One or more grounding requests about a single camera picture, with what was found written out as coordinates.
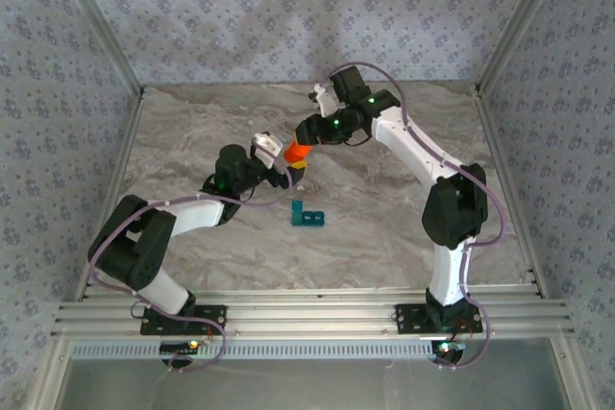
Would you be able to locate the orange pill bottle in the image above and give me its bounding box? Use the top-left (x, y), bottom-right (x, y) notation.
top-left (283, 144), bottom-right (310, 166)

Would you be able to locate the teal pill organizer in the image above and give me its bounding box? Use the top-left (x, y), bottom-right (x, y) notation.
top-left (289, 199), bottom-right (327, 229)

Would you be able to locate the small circuit board green light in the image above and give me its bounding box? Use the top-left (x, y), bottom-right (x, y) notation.
top-left (160, 340), bottom-right (201, 354)
top-left (431, 340), bottom-right (467, 356)

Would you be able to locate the grey metal sheet panel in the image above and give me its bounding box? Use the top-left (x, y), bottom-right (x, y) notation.
top-left (60, 356), bottom-right (571, 410)

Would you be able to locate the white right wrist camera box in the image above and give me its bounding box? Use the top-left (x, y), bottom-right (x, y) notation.
top-left (310, 83), bottom-right (340, 116)

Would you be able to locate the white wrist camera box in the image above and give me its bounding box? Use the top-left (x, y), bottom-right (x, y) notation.
top-left (251, 132), bottom-right (283, 162)
top-left (310, 83), bottom-right (340, 116)

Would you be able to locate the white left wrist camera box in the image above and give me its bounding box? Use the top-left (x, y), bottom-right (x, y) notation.
top-left (251, 132), bottom-right (283, 162)

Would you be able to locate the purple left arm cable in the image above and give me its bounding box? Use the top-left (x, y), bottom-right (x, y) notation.
top-left (87, 167), bottom-right (294, 374)

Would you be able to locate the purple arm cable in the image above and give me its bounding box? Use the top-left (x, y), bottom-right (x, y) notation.
top-left (326, 60), bottom-right (508, 372)
top-left (87, 167), bottom-right (294, 374)

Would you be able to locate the aluminium side rail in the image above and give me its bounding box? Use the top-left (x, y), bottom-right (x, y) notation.
top-left (474, 87), bottom-right (550, 299)
top-left (74, 87), bottom-right (146, 301)

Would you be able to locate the aluminium frame rail beam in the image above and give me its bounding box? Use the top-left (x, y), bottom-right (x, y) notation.
top-left (50, 283), bottom-right (577, 340)

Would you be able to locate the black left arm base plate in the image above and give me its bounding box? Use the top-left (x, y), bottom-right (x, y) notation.
top-left (139, 303), bottom-right (228, 337)

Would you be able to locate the grey slotted cable duct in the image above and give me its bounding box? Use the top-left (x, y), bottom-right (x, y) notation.
top-left (71, 340), bottom-right (436, 361)

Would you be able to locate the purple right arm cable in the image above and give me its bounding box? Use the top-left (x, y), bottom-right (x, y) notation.
top-left (326, 60), bottom-right (508, 372)

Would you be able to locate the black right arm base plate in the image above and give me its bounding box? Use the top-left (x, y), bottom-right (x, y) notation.
top-left (394, 302), bottom-right (484, 334)

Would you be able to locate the aluminium corner post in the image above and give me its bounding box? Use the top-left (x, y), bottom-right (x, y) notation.
top-left (47, 0), bottom-right (146, 95)
top-left (474, 0), bottom-right (573, 95)

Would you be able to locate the aluminium frame leg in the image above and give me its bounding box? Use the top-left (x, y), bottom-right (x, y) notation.
top-left (550, 336), bottom-right (592, 410)
top-left (31, 337), bottom-right (73, 410)

